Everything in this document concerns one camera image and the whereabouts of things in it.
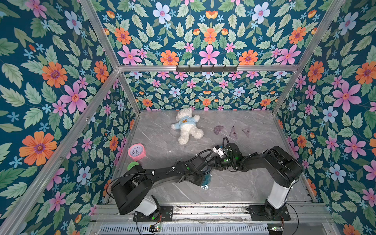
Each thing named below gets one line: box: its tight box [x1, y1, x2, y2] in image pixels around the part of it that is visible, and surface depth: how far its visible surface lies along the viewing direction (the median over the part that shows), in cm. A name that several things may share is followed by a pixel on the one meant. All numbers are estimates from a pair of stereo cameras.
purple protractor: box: [213, 125, 225, 136], surface depth 111 cm
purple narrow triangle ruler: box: [229, 124, 239, 140], surface depth 109 cm
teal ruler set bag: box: [200, 171, 212, 190], surface depth 86 cm
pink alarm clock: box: [127, 142, 147, 162], surface depth 95 cm
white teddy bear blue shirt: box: [170, 107, 205, 145], surface depth 104 cm
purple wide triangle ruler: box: [241, 128, 251, 139], surface depth 110 cm
